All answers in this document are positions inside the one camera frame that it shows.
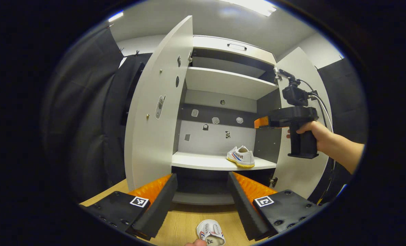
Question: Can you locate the large ceiling light panel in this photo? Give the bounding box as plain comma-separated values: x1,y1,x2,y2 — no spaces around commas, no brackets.
220,0,277,17

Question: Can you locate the black backdrop cloth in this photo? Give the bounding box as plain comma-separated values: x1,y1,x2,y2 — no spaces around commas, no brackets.
42,26,153,202
309,57,369,204

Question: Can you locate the white canvas shoe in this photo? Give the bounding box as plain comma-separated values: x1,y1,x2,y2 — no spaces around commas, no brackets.
196,219,226,246
226,146,255,168

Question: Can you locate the white shoe cabinet door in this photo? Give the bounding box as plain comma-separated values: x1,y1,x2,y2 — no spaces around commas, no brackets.
273,47,334,199
124,15,194,191

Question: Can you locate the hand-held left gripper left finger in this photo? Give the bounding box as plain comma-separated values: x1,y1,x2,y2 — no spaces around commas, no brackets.
79,173,178,241

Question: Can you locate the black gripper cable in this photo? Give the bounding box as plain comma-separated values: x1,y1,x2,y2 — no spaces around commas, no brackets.
300,79,333,132

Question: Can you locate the white cabinet drawer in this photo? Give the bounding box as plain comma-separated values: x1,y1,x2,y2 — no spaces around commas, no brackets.
193,36,277,65

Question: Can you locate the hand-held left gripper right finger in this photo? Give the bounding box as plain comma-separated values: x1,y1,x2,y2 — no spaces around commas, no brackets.
227,172,323,242

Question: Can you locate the white shoe cabinet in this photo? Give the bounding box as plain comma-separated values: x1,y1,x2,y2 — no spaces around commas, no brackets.
171,35,282,205

